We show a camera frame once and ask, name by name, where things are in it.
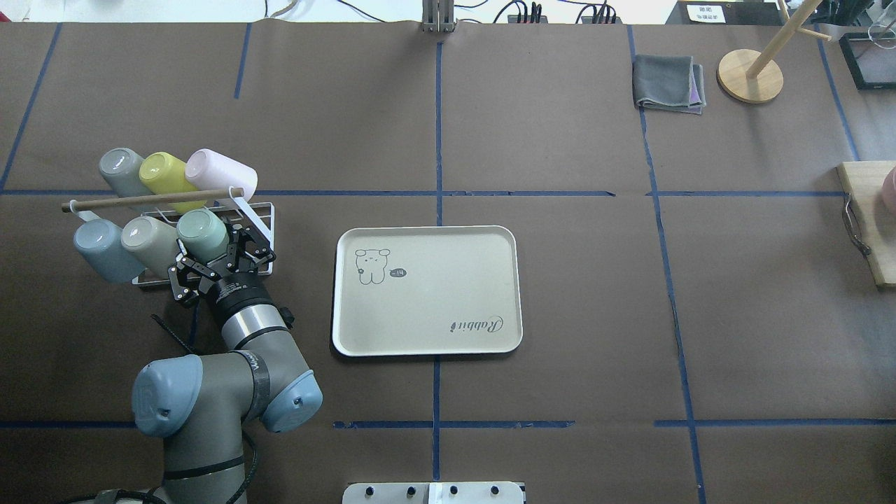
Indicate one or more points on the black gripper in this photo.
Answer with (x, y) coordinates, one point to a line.
(233, 289)

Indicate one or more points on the green cup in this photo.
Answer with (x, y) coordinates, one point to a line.
(204, 235)

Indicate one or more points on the beige rabbit tray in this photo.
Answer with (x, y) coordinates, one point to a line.
(419, 291)

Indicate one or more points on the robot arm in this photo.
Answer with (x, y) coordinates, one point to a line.
(198, 404)

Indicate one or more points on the beige cup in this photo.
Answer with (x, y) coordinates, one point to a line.
(153, 243)

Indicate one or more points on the pink cup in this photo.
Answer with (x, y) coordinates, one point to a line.
(209, 170)

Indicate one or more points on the yellow cup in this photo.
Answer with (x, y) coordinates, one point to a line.
(164, 173)

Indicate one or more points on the blue cup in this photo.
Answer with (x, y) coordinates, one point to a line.
(99, 243)

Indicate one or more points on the grey cup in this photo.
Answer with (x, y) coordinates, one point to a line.
(120, 168)

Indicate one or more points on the grey folded cloth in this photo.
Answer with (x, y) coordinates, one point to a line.
(668, 83)

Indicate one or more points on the wooden mug tree stand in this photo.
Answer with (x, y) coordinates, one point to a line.
(752, 76)

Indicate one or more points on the wooden cutting board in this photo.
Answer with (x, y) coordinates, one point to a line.
(870, 226)

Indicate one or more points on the pink bowl under green bowl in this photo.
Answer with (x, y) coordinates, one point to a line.
(888, 191)

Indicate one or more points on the white wire cup rack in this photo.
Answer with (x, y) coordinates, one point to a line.
(239, 212)

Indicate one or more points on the aluminium frame post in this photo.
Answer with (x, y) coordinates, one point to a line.
(438, 16)

